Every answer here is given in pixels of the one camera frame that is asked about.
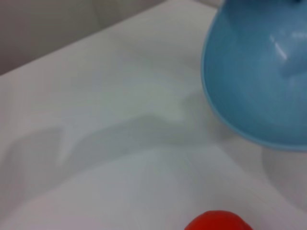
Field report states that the blue bowl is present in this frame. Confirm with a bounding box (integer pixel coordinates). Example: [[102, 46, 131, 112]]
[[201, 0, 307, 151]]

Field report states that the orange toy fruit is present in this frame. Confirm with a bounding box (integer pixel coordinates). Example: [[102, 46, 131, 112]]
[[184, 210, 254, 230]]

